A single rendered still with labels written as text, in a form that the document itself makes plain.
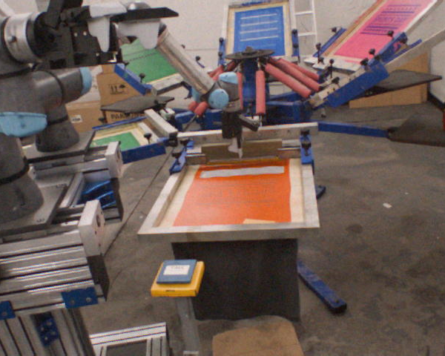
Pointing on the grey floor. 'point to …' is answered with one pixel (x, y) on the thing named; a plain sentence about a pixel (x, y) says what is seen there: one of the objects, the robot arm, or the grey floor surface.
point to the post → (184, 307)
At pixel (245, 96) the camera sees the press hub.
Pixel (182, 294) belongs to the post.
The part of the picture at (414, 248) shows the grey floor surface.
